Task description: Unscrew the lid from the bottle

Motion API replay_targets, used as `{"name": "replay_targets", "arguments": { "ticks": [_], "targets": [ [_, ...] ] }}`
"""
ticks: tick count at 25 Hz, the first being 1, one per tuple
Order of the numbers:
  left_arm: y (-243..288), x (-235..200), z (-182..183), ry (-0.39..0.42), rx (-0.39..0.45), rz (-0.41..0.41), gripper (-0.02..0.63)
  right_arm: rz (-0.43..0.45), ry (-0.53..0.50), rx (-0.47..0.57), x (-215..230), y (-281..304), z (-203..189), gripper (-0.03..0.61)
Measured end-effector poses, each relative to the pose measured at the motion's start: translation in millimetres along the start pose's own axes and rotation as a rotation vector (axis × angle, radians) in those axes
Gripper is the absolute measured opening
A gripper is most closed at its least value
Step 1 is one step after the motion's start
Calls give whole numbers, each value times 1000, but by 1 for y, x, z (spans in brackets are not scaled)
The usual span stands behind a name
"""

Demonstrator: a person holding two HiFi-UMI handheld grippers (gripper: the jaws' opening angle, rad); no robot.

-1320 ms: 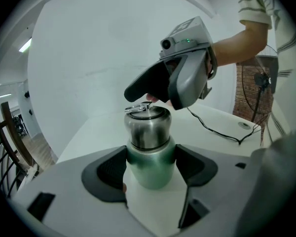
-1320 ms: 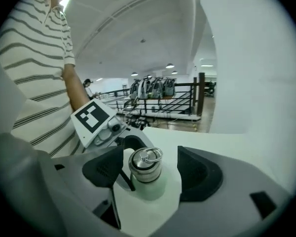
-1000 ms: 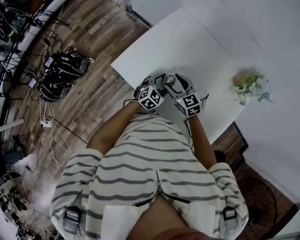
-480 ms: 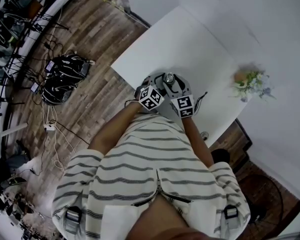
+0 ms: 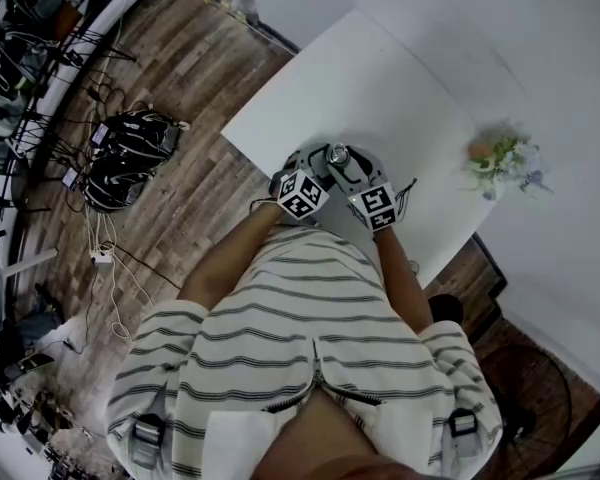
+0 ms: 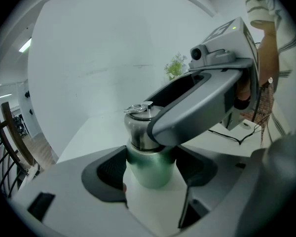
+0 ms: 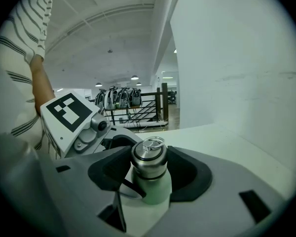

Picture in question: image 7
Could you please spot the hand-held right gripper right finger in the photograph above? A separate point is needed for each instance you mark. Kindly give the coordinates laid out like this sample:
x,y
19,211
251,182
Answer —
x,y
224,206

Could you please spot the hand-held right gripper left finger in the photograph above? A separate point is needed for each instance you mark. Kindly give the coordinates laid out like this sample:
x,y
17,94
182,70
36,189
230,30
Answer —
x,y
76,194

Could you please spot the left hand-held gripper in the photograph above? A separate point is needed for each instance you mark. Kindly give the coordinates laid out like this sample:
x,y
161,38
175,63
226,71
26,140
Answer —
x,y
64,110

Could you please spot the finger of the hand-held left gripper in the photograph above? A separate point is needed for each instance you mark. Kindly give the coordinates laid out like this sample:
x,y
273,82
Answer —
x,y
133,191

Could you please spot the small shiny metal cup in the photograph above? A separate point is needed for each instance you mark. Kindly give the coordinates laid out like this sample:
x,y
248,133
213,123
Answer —
x,y
149,159

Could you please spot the person's left forearm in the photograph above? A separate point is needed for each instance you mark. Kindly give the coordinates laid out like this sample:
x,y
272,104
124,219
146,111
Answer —
x,y
42,88

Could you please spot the row of hanging backpacks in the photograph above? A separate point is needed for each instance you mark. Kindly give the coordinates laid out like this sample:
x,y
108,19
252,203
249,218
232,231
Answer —
x,y
118,97

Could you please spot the round ceiling smoke detector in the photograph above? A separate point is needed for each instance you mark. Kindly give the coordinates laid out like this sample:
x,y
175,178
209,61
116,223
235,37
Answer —
x,y
110,51

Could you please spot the person's striped white shirt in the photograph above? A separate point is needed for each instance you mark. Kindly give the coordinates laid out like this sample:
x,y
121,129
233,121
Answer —
x,y
17,46

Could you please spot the dark wooden railing post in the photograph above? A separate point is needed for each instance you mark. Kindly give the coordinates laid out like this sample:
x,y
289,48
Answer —
x,y
164,102

